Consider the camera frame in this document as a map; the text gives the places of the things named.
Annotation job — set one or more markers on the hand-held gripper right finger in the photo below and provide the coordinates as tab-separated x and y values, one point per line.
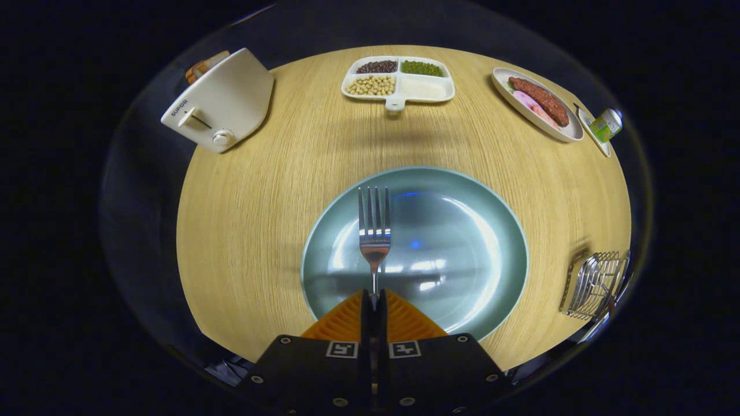
383	323

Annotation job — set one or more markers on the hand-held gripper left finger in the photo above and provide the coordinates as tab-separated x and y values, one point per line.
365	323

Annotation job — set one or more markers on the metal spoon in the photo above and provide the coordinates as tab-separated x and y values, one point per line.
595	329

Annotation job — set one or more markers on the light blue plate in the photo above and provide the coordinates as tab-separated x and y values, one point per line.
451	242

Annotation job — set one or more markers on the metal drainer basket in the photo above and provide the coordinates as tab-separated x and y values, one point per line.
595	283

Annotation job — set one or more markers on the white divided dish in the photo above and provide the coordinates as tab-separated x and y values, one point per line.
425	89

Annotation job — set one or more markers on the yellow soybeans pile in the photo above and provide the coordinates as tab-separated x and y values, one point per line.
372	85

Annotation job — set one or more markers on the beige round plate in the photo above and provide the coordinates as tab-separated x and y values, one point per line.
520	112

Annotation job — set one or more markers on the dark brown beans pile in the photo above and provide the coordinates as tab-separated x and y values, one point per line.
377	66

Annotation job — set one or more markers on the green mung beans pile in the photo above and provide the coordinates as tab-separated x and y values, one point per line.
422	68

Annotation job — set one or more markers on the deep pink ham slice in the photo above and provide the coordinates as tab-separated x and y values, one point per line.
546	118

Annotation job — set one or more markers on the white toaster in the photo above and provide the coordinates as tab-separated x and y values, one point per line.
231	98

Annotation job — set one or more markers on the pale pink ham slice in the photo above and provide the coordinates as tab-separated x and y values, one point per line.
523	99

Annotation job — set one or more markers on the brown steak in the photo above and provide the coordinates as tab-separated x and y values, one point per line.
540	98

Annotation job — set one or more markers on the white square coaster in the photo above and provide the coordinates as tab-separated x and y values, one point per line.
585	121

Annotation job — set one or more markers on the green drink bottle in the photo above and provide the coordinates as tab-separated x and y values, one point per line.
604	126

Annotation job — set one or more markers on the toasted bread slice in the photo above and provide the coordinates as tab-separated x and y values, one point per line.
202	70
217	58

